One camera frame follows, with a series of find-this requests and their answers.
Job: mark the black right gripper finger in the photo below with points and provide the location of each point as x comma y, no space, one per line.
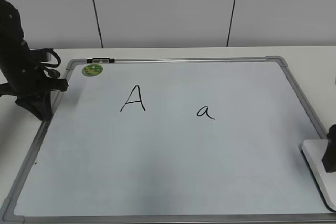
328,159

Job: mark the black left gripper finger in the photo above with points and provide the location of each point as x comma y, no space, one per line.
39,105

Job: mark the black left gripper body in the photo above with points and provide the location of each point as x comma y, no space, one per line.
26,78

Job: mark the white whiteboard eraser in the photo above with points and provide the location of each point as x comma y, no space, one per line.
313,151

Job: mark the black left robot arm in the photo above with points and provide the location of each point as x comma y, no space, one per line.
13,45

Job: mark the green round magnet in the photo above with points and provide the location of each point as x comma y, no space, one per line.
92,70

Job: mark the black and grey board clip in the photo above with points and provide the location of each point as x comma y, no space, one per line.
100,60

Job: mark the grey framed whiteboard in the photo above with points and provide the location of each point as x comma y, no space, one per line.
214,140

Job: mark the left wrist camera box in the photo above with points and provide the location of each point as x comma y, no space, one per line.
41,55

